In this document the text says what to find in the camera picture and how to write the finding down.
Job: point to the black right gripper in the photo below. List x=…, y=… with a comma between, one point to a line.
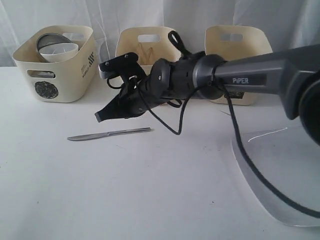
x=138, y=94

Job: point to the steel table knife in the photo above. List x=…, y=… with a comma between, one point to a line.
x=93, y=136

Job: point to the white plastic bowl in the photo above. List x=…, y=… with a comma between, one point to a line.
x=59, y=52

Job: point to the steel mug with wire handle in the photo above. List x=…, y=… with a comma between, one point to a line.
x=41, y=74

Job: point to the stainless steel bowl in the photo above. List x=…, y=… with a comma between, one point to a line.
x=48, y=43

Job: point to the white square plate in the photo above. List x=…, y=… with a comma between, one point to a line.
x=290, y=160

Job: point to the wooden chopstick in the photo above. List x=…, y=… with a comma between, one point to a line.
x=142, y=54
x=150, y=56

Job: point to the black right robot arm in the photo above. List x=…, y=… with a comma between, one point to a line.
x=293, y=75

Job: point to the cream bin with black circle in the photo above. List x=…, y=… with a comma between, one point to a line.
x=72, y=77

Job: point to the cream bin with black triangle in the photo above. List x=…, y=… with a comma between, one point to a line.
x=148, y=36

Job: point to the cream bin with black square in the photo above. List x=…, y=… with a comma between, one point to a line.
x=233, y=42

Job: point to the white backdrop curtain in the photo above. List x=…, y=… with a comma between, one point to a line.
x=286, y=23

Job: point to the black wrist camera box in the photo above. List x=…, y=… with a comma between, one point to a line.
x=115, y=67

